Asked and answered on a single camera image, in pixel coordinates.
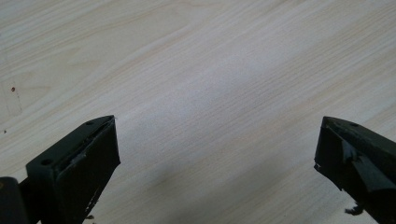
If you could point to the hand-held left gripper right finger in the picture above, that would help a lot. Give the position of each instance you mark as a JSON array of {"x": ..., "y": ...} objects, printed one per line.
[{"x": 358, "y": 158}]

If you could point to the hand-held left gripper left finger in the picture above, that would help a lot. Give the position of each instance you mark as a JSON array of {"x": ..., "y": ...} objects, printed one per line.
[{"x": 74, "y": 174}]

